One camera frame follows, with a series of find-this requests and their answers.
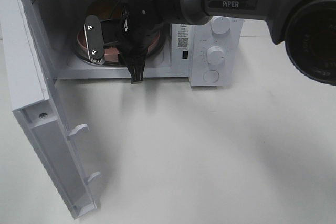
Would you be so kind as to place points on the white round door button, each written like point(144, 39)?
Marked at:
point(211, 76)

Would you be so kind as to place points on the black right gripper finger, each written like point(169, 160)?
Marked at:
point(135, 66)

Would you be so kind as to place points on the lower white round knob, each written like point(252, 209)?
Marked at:
point(215, 55)

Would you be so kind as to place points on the glass microwave turntable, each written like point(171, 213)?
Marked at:
point(86, 60)

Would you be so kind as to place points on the white microwave oven body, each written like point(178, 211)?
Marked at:
point(179, 50)

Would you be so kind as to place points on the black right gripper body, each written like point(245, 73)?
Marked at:
point(138, 27)

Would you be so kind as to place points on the upper white round knob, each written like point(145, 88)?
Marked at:
point(220, 25)

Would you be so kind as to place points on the pink round plate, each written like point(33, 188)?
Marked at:
point(113, 54)

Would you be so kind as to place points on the white round knob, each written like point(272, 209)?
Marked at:
point(215, 55)
point(220, 25)

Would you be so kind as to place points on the toy burger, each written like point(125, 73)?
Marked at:
point(105, 9)

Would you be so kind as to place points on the white microwave door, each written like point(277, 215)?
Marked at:
point(37, 107)

